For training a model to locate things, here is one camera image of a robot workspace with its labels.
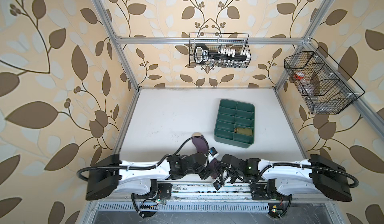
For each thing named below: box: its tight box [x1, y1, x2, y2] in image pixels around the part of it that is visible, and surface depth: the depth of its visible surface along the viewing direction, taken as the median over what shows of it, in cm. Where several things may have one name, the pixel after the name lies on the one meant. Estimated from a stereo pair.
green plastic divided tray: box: [214, 99, 255, 149], surface depth 96 cm
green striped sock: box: [234, 127, 253, 136], surface depth 91 cm
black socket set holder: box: [193, 44, 250, 67], surface depth 86 cm
